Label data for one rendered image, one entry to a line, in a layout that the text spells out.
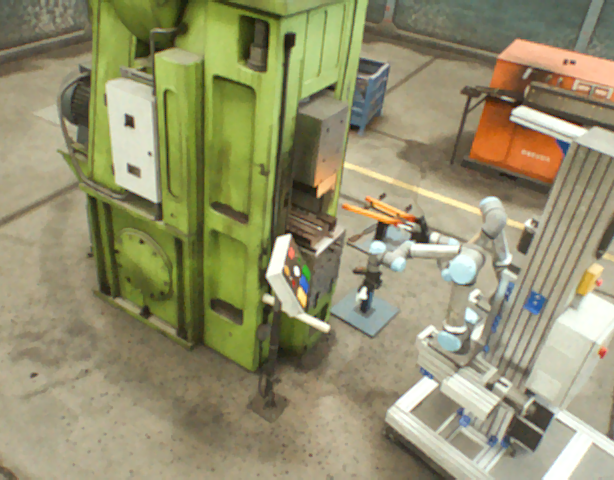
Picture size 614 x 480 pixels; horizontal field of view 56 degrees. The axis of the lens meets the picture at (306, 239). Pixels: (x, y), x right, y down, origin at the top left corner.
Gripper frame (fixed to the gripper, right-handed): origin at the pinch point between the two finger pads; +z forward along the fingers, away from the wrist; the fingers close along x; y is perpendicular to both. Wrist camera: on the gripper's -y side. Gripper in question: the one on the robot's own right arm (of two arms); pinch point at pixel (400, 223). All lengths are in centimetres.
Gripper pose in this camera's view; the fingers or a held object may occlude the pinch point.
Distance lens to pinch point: 345.7
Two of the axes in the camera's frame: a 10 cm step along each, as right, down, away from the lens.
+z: -8.5, -3.5, 4.0
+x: 5.3, -4.7, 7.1
